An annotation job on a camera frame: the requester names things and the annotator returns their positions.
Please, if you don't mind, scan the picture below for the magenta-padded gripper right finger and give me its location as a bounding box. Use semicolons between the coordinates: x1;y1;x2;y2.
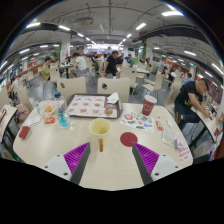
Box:
131;142;183;186

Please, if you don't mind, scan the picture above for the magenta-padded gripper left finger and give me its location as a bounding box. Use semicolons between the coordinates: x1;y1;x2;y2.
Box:
42;142;92;186

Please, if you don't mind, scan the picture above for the clear bottle with blue cap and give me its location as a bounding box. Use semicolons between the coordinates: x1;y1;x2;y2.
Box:
53;92;72;129

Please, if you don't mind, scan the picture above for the flat round red coaster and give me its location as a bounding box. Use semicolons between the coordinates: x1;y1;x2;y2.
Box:
119;131;139;148

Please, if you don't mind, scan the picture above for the red-printed table sticker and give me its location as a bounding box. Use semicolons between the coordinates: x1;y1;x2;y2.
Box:
175;146;193;164

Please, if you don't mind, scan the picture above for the printed sticker sheet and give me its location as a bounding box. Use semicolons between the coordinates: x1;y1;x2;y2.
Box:
119;110;155;134

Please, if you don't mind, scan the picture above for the red paper cup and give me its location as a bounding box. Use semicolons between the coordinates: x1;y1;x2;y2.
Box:
141;94;158;117

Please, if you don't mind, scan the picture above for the printed paper tray liner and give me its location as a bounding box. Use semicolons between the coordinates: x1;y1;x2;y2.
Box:
68;95;119;118

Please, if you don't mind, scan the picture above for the clear plastic bag with food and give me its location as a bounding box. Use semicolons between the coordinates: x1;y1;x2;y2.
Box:
38;99;64;125

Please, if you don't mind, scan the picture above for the white printed card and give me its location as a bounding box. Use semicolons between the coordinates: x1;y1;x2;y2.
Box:
25;114;42;128

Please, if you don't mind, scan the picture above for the red wallet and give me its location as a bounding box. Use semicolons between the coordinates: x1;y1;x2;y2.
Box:
18;125;32;140

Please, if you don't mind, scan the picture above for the pink bag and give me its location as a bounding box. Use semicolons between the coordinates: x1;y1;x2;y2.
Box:
14;103;31;123

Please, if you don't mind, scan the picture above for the beige neighbouring table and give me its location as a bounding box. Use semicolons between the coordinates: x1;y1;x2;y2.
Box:
0;104;18;144
194;103;224;141

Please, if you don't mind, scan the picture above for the crumpled white napkin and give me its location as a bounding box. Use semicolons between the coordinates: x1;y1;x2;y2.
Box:
106;92;120;105

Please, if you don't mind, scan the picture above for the beige chair with round hole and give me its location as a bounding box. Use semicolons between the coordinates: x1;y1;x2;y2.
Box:
56;76;88;101
97;77;131;104

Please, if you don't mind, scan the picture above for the person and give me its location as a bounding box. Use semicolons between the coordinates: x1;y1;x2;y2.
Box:
173;78;214;131
40;56;53;82
70;52;89;79
100;50;124;79

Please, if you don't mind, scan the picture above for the beige chairs group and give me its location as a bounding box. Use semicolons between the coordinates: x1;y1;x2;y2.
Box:
0;61;188;114

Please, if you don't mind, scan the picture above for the ceiling air conditioner unit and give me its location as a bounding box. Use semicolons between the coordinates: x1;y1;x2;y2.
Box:
73;15;95;27

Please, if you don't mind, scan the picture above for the ceiling lights group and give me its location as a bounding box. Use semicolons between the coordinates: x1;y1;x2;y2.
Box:
0;9;224;78

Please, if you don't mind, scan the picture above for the cream mug with orange handle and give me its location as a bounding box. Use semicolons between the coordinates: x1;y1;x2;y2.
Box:
88;117;113;153

